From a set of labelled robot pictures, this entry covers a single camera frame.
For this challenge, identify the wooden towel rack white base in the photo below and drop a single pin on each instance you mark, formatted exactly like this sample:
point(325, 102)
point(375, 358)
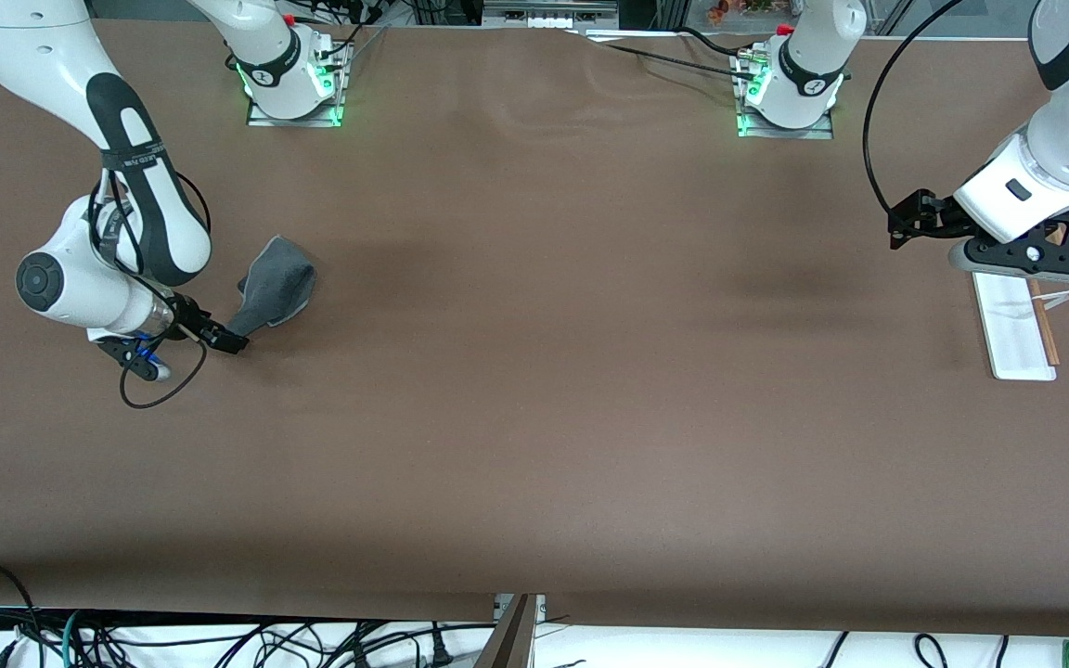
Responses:
point(1012, 334)

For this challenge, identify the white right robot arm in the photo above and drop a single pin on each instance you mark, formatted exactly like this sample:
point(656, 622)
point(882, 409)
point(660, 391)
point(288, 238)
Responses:
point(15, 56)

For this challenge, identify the brown wooden post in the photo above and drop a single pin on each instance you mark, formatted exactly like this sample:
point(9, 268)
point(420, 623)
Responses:
point(511, 645)

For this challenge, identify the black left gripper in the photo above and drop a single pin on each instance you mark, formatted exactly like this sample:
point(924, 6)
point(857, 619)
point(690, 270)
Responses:
point(941, 220)

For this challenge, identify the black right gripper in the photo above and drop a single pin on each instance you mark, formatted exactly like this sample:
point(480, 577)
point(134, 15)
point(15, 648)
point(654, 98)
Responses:
point(189, 317)

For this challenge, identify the orange decorative object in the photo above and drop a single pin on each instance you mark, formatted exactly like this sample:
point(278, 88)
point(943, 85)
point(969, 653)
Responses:
point(743, 7)

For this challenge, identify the grey microfibre towel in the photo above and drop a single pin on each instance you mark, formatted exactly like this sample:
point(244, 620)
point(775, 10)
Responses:
point(276, 283)

